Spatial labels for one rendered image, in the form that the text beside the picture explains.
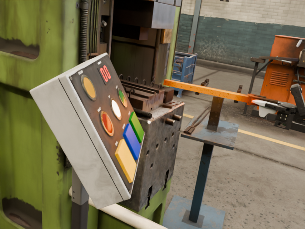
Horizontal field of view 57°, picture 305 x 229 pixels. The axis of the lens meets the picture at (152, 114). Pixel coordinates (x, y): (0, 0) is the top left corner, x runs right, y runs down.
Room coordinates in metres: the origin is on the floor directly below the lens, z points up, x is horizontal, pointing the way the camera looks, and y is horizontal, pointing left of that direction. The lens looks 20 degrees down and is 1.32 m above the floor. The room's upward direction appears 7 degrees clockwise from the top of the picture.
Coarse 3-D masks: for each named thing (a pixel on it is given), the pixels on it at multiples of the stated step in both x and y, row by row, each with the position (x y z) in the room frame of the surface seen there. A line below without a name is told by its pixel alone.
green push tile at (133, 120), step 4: (132, 112) 0.78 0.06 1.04; (132, 116) 0.74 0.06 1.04; (136, 116) 0.78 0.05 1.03; (128, 120) 0.71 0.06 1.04; (132, 120) 0.72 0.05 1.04; (136, 120) 0.76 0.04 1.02; (132, 124) 0.71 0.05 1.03; (136, 124) 0.74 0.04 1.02; (140, 124) 0.78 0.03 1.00; (136, 128) 0.72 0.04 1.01; (140, 128) 0.76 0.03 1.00; (136, 132) 0.71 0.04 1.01; (140, 132) 0.74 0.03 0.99; (136, 136) 0.71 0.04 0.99; (140, 136) 0.73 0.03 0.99; (140, 140) 0.71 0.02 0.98
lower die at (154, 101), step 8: (120, 80) 1.33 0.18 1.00; (128, 88) 1.24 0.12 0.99; (136, 88) 1.23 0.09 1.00; (152, 88) 1.25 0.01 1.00; (128, 96) 1.14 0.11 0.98; (136, 96) 1.16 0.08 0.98; (144, 96) 1.15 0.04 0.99; (152, 96) 1.18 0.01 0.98; (160, 96) 1.25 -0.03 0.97; (136, 104) 1.12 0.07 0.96; (144, 104) 1.12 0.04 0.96; (152, 104) 1.19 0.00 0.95; (160, 104) 1.26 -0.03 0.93
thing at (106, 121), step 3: (105, 114) 0.56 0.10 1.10; (105, 117) 0.55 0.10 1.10; (105, 120) 0.54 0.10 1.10; (108, 120) 0.56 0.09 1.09; (105, 123) 0.54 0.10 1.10; (108, 123) 0.55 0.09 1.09; (105, 126) 0.53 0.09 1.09; (108, 126) 0.54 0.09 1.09; (111, 126) 0.56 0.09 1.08; (108, 129) 0.54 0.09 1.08; (111, 129) 0.55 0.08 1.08; (111, 132) 0.55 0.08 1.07
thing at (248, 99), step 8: (168, 80) 1.18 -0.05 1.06; (184, 88) 1.14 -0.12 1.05; (192, 88) 1.13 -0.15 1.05; (200, 88) 1.11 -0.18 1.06; (208, 88) 1.11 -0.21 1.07; (224, 96) 1.07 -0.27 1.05; (232, 96) 1.06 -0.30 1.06; (240, 96) 1.04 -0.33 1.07; (248, 96) 1.02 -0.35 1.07; (256, 96) 1.04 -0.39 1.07; (248, 104) 1.02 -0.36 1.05; (256, 104) 1.02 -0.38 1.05
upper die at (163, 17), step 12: (120, 0) 1.17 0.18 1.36; (132, 0) 1.15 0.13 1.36; (144, 0) 1.12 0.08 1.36; (120, 12) 1.17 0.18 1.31; (132, 12) 1.14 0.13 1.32; (144, 12) 1.12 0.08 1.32; (156, 12) 1.13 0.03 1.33; (168, 12) 1.22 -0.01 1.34; (132, 24) 1.14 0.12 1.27; (144, 24) 1.12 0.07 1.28; (156, 24) 1.14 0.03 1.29; (168, 24) 1.23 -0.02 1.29
